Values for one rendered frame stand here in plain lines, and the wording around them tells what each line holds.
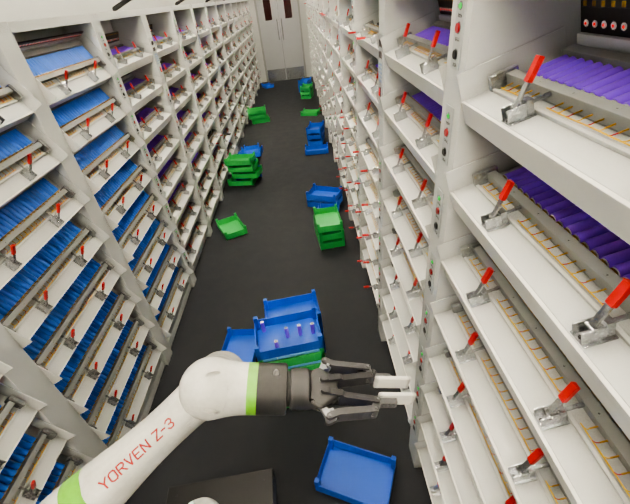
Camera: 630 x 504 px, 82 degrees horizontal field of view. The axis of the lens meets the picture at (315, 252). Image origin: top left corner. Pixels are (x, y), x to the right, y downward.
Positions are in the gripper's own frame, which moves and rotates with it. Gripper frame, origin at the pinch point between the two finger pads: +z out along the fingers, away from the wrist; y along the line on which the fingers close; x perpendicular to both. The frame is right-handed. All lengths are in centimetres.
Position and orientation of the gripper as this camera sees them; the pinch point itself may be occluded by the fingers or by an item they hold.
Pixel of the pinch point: (394, 390)
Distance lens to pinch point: 76.5
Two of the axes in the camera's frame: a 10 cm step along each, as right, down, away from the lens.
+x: 1.0, -8.1, -5.7
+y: 0.5, 5.8, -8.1
